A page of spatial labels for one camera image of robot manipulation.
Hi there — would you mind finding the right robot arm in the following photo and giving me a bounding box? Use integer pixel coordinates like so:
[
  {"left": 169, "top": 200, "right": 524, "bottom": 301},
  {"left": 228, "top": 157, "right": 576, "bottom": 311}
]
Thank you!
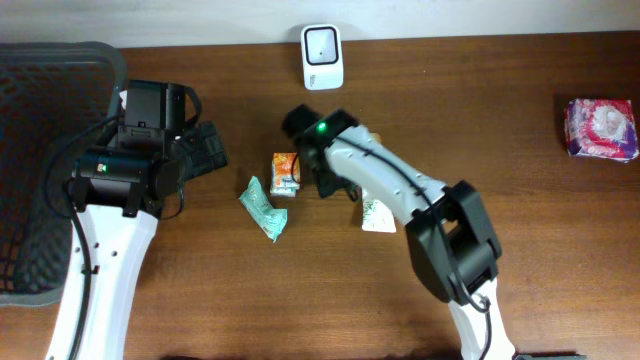
[{"left": 282, "top": 105, "right": 516, "bottom": 359}]

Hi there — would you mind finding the teal wet wipes pack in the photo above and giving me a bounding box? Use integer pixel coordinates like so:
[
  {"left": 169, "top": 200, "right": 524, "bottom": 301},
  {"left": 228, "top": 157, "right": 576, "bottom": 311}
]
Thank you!
[{"left": 239, "top": 176, "right": 288, "bottom": 243}]

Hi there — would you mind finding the white barcode scanner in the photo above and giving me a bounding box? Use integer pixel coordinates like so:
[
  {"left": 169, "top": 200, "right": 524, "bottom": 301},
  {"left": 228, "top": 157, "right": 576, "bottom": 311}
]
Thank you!
[{"left": 300, "top": 24, "right": 344, "bottom": 91}]

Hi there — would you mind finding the white tube with cork cap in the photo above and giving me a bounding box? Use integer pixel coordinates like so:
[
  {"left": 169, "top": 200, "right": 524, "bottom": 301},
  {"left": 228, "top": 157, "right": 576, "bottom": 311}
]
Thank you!
[{"left": 361, "top": 188, "right": 396, "bottom": 233}]

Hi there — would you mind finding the grey plastic mesh basket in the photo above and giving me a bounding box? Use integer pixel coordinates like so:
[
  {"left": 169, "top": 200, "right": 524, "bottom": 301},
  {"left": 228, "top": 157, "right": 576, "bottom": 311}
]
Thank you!
[{"left": 1, "top": 42, "right": 127, "bottom": 307}]

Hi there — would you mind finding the red purple pad package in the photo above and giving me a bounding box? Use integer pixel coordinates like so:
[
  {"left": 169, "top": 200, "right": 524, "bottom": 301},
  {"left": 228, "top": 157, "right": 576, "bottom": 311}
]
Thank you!
[{"left": 564, "top": 98, "right": 639, "bottom": 163}]

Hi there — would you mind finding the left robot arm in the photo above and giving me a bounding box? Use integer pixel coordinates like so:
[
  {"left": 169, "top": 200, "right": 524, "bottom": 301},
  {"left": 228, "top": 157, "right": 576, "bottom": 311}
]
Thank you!
[{"left": 46, "top": 80, "right": 228, "bottom": 359}]

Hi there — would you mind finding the orange tissue pack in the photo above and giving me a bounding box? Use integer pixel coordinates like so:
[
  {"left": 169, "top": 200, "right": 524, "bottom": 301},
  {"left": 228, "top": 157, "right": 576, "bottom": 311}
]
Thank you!
[{"left": 270, "top": 152, "right": 300, "bottom": 197}]

